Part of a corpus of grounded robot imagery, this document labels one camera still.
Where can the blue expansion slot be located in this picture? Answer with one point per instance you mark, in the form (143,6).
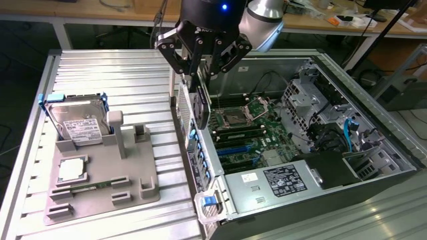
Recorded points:
(234,150)

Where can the black expansion slot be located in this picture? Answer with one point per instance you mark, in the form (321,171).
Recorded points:
(238,165)

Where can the wooden desk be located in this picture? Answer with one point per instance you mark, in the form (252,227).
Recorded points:
(34,10)

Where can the black fan shroud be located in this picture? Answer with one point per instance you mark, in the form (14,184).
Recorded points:
(330,170)

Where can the silver CPU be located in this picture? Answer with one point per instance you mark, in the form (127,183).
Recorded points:
(71,168)

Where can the CPU socket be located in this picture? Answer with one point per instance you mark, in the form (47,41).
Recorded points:
(234,117)

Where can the grey parts rack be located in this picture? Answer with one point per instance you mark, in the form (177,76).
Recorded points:
(101,162)

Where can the hard disk in blue caddy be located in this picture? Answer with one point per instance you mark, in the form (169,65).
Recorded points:
(81,120)

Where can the open black PC case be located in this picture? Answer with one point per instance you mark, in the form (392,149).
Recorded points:
(334,212)

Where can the black RAM slot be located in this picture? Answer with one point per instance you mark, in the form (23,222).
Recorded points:
(230,104)
(230,98)

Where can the black slanted pole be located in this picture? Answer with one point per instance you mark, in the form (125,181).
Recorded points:
(385,32)

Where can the black graphics card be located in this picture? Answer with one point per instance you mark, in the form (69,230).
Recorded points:
(202,112)

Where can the blue case latch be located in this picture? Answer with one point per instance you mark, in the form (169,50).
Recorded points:
(209,201)

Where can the white box with black item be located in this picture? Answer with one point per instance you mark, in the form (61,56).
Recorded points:
(354,21)

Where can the green motherboard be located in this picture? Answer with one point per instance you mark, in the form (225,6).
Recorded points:
(268,135)

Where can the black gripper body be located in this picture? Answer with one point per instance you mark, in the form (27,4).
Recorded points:
(210,17)

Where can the silver metal disk bay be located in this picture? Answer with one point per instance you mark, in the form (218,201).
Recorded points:
(301,100)

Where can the open metal socket cover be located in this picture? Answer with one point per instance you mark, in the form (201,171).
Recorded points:
(257,107)

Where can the black chair base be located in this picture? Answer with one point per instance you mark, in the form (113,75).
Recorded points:
(130,32)

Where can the thin metal locking lever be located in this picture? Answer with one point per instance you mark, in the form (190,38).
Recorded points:
(219,105)

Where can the green RAM stick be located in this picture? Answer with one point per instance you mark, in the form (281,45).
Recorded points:
(97,185)

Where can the grey metal cabinet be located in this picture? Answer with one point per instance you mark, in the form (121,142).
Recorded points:
(408,92)

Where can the grey power supply unit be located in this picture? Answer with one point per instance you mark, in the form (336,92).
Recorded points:
(254,195)

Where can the installed black RAM stick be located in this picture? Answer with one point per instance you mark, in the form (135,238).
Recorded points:
(238,136)

